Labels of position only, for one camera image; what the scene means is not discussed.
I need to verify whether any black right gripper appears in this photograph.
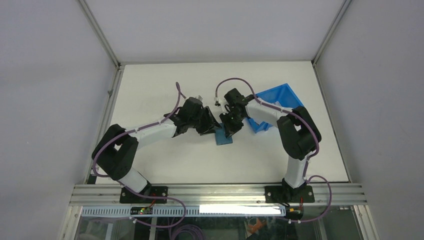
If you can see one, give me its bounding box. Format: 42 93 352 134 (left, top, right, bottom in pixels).
219 109 245 138

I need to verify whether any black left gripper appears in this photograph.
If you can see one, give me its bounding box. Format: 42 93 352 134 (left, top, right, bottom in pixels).
188 107 221 136

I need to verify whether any teal leather card holder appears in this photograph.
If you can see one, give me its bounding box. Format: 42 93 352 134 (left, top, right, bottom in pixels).
214 123 233 146

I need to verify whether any blue plastic bin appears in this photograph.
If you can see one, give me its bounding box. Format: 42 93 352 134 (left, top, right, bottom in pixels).
247 83 304 134

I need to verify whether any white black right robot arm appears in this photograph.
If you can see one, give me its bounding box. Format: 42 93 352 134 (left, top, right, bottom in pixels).
219 88 321 203

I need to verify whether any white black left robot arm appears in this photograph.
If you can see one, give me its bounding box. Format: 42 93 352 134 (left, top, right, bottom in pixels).
91 97 221 203

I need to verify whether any orange object under table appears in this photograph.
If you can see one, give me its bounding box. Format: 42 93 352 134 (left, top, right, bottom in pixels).
245 217 267 234

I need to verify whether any small green circuit board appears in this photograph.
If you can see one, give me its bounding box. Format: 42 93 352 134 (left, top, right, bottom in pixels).
130 206 153 215

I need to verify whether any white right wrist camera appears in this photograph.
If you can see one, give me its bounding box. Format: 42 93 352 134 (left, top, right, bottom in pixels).
214 96 228 107

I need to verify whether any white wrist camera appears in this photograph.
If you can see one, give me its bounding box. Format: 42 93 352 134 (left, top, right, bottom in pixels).
195 95 203 102
214 96 228 107

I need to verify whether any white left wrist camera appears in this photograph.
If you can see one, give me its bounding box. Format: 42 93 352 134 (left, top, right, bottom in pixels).
195 95 203 102

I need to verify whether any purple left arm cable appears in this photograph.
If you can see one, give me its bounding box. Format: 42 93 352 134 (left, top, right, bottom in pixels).
92 81 188 229

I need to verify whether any white slotted cable duct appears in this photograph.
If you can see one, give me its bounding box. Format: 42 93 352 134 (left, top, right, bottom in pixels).
81 204 286 218

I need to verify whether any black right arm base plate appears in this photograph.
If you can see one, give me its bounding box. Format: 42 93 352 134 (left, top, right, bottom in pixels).
264 185 315 204

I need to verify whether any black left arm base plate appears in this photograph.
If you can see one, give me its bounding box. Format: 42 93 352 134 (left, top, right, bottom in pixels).
119 185 169 204

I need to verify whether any coiled purple cable below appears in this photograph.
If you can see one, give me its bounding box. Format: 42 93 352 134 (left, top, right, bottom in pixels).
168 224 206 240

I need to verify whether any aluminium front frame rail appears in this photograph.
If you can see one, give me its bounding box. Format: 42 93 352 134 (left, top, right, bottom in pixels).
69 182 368 206

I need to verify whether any aluminium left frame post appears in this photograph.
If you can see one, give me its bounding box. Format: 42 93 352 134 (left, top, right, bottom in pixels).
76 0 120 69

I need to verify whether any aluminium frame post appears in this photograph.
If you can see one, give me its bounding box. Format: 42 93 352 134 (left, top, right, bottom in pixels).
311 0 353 68
76 0 120 69

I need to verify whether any aluminium right frame post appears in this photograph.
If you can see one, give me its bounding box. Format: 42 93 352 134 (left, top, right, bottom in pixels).
311 0 353 68

